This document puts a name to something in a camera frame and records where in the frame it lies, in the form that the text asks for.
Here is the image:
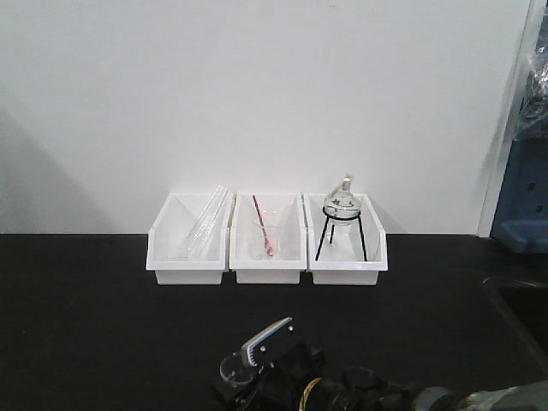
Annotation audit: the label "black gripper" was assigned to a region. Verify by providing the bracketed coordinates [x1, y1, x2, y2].
[211, 341, 343, 410]

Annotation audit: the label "clear glass beaker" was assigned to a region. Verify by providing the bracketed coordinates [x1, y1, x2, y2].
[219, 352, 256, 386]

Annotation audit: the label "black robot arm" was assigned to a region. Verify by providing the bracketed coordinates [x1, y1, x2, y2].
[211, 342, 547, 410]

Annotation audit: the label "red white striped stirrer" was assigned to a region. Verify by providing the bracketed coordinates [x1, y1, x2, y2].
[252, 194, 274, 257]

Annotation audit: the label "right white storage bin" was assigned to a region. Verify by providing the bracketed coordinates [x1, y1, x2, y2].
[302, 194, 388, 285]

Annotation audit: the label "white storage bin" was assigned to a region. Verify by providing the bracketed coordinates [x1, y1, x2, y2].
[302, 194, 388, 285]
[229, 193, 307, 284]
[146, 192, 234, 285]

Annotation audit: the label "clear glass funnel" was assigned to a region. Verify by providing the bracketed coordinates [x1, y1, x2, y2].
[249, 211, 283, 260]

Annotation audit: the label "middle white storage bin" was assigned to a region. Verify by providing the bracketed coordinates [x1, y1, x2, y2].
[229, 193, 307, 284]

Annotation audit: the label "left white storage bin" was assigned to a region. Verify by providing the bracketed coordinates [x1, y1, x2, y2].
[146, 192, 234, 285]

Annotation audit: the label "clear glass rods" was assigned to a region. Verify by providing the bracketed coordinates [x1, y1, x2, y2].
[170, 185, 229, 260]

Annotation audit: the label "glass alcohol lamp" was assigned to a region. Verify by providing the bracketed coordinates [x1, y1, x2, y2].
[323, 174, 361, 226]

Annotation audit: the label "black lab sink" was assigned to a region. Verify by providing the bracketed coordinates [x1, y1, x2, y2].
[481, 277, 547, 361]

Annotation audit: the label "clear plastic bag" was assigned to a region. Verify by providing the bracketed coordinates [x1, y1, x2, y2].
[514, 33, 547, 141]

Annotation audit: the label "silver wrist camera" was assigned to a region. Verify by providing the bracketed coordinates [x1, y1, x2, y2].
[240, 317, 297, 367]

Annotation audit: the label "black wire tripod stand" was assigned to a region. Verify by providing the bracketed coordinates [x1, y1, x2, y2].
[314, 206, 367, 261]

